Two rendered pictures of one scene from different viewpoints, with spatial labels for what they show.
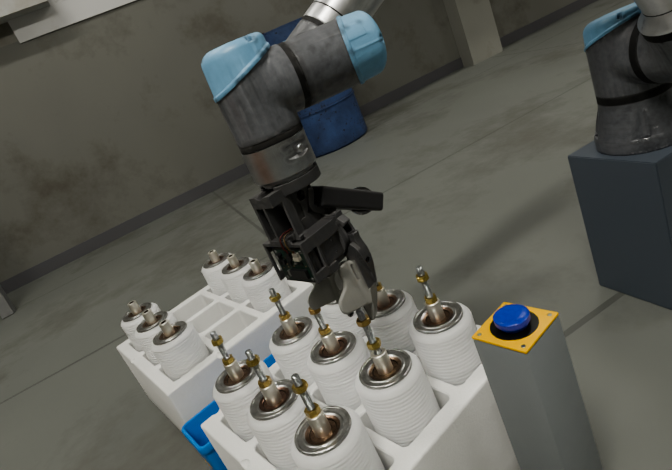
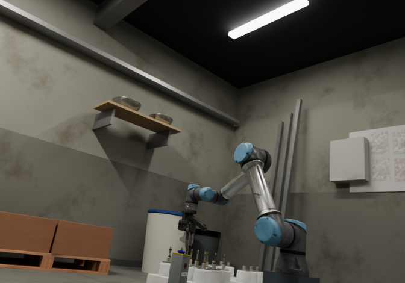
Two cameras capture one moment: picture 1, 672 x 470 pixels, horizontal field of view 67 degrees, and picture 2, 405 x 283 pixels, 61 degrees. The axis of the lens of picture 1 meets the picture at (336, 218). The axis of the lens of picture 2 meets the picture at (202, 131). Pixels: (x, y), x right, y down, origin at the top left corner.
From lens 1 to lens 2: 1.90 m
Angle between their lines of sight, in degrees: 74
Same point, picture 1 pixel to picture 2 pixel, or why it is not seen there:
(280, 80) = (190, 192)
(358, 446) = (165, 265)
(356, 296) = (183, 239)
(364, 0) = (227, 188)
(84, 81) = (367, 218)
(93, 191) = (344, 268)
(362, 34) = (202, 190)
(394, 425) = not seen: hidden behind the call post
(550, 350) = (176, 259)
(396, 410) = not seen: hidden behind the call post
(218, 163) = not seen: outside the picture
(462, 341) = (196, 272)
